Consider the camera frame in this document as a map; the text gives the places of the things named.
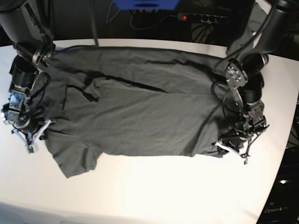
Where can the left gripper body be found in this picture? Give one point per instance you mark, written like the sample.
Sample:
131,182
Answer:
233,143

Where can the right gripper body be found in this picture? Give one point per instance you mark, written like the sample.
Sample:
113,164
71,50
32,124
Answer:
32,130

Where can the dark grey T-shirt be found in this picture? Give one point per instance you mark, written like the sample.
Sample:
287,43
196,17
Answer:
130,101

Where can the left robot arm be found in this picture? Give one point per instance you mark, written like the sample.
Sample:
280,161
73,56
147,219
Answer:
241,105

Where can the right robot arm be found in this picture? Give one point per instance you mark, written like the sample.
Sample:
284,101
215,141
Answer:
27,24

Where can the black OpenArm case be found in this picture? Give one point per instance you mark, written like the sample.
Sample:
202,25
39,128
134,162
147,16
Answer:
282,205

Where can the black power strip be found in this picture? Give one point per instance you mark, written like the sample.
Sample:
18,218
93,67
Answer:
203,18

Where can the blue box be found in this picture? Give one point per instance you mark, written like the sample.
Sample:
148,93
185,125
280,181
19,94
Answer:
146,4

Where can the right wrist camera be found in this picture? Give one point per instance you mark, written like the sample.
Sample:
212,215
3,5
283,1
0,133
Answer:
31,149

